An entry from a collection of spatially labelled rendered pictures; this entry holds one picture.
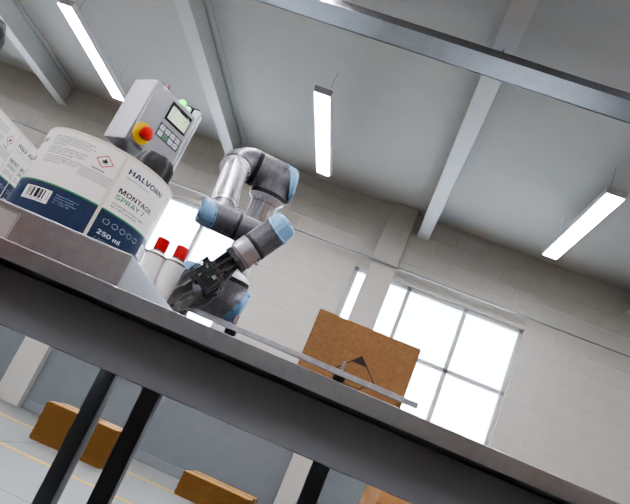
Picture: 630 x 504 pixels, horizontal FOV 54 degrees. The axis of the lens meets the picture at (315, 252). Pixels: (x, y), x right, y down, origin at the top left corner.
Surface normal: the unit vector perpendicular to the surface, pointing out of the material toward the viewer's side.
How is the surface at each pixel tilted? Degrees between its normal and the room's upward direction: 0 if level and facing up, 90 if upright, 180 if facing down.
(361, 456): 90
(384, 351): 90
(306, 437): 90
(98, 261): 90
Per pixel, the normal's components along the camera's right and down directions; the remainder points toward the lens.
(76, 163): 0.05, -0.29
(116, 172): 0.48, -0.07
